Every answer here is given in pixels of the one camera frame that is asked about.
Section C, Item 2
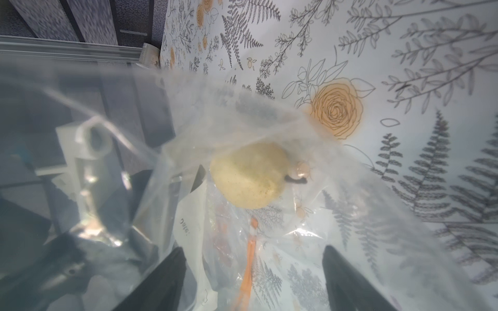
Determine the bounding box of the pale pear with stem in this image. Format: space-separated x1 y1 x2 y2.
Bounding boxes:
210 143 307 210

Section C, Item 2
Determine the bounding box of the clear bag of buns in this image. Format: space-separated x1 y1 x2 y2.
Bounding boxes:
1 55 490 310

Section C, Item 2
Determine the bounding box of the white cup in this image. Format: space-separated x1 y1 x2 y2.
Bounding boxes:
137 43 160 69

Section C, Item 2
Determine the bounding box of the clear orange zip-top bag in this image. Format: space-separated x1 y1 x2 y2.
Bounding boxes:
205 201 281 310

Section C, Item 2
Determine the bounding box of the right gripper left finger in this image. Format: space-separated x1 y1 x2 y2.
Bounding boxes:
114 247 186 311

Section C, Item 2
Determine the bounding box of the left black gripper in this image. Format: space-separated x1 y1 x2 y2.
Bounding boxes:
1 171 185 310

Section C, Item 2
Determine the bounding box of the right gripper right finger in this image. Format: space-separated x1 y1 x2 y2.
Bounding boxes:
322 246 396 311

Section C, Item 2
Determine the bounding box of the left aluminium frame post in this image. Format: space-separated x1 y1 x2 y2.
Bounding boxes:
1 36 141 63

